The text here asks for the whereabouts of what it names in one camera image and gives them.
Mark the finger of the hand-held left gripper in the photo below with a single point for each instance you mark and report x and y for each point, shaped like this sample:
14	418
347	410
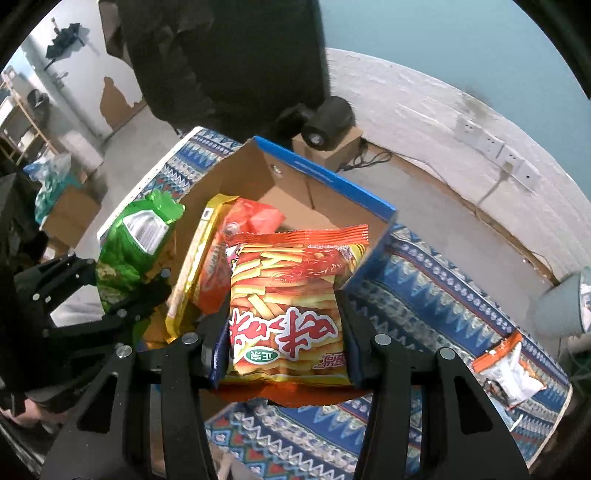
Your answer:
124	314
60	277

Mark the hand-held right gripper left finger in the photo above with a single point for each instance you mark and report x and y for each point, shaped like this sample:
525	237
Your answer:
217	355

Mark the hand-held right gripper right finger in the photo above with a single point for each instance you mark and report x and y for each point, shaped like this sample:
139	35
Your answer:
358	350

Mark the green snack packet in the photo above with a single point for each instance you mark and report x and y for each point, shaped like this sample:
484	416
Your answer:
134	240

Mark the long yellow snack packet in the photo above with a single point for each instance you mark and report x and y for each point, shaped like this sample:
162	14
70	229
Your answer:
194	258

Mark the red yellow fries snack packet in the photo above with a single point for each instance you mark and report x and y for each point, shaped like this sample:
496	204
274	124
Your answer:
286	295

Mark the large orange snack packet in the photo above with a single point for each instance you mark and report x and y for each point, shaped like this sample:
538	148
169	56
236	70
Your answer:
254	217

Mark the blue cardboard box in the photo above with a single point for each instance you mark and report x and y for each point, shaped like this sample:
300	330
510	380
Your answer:
295	194

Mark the person's left hand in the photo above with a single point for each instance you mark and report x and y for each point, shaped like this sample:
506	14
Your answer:
27	410

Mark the large brown cardboard box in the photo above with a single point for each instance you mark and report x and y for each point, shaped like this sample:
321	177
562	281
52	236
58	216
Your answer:
69	217

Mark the light blue plastic bags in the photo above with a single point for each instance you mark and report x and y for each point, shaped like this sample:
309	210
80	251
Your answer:
51	180

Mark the patterned blue table cloth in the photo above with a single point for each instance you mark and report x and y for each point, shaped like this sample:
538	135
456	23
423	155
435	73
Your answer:
415	286

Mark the white plastic bucket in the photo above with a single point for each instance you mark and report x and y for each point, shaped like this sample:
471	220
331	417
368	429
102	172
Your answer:
83	150

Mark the wooden shelf rack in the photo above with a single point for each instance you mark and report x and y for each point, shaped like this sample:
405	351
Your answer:
23	124

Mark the white and orange snack packet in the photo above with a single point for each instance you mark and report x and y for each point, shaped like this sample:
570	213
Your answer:
512	374

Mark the small brown cardboard box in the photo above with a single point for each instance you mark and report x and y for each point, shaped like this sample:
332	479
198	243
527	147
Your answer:
341	147

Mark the grey waste bin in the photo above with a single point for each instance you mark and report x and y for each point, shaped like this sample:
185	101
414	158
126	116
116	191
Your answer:
558	304

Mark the black hanging cloth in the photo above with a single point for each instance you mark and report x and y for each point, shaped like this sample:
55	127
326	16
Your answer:
221	60

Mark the white wall socket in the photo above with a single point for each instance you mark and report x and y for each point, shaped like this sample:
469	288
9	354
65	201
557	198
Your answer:
466	127
491	144
515	157
531	173

